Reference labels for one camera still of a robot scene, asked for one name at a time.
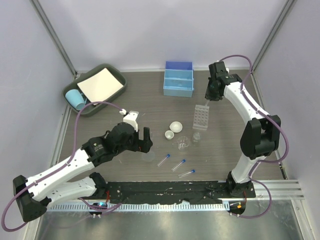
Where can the light blue mug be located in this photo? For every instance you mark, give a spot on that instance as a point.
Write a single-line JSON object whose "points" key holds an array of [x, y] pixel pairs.
{"points": [[76, 99]]}

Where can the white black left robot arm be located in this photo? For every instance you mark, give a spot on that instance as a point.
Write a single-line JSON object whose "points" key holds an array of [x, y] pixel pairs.
{"points": [[34, 195]]}

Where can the clear test tube rack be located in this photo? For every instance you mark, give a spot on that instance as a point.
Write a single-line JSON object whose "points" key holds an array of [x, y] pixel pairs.
{"points": [[201, 117]]}

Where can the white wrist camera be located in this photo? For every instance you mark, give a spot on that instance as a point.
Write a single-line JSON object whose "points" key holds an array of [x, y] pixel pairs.
{"points": [[130, 117], [221, 67]]}

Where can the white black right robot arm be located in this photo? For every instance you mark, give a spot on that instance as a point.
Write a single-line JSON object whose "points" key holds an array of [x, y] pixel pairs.
{"points": [[261, 134]]}

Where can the clear glass beaker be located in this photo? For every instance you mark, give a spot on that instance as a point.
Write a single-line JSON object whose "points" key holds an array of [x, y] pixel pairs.
{"points": [[182, 143]]}

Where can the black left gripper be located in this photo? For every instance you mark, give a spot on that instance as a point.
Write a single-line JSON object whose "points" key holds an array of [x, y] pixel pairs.
{"points": [[140, 145]]}

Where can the blue tiered organizer box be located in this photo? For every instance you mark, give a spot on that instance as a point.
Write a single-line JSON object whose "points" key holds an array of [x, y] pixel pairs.
{"points": [[178, 80]]}

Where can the small clear glass bottle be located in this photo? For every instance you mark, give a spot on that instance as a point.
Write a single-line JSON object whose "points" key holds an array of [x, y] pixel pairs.
{"points": [[196, 138]]}

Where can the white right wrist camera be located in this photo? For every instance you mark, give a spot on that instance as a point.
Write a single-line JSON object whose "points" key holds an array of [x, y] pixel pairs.
{"points": [[221, 67]]}

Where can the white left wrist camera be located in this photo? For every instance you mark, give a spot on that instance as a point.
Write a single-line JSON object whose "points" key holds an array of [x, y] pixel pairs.
{"points": [[130, 117]]}

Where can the small white ceramic bowl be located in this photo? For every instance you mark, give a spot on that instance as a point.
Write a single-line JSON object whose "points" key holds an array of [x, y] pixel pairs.
{"points": [[169, 135]]}

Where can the white slotted cable duct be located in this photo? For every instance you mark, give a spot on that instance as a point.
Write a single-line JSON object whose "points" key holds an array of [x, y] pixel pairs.
{"points": [[79, 206]]}

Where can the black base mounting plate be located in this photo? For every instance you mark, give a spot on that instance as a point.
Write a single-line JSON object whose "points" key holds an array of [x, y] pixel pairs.
{"points": [[174, 192]]}

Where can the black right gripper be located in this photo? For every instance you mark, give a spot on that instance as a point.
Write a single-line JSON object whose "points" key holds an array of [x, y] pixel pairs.
{"points": [[209, 95]]}

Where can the blue capped test tube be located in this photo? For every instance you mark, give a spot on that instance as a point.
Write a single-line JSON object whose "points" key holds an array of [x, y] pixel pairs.
{"points": [[178, 165], [163, 160], [182, 175]]}

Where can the aluminium rail profile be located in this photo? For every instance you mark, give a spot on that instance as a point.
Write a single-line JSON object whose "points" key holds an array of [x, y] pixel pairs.
{"points": [[288, 189]]}

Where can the large white ceramic bowl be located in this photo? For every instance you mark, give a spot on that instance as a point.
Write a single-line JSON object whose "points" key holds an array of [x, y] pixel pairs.
{"points": [[176, 126]]}

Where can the dark green plastic tray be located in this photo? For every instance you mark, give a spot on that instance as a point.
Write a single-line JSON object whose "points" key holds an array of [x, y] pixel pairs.
{"points": [[91, 108]]}

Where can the white square plate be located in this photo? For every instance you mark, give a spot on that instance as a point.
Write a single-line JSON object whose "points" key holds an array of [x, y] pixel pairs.
{"points": [[100, 86]]}

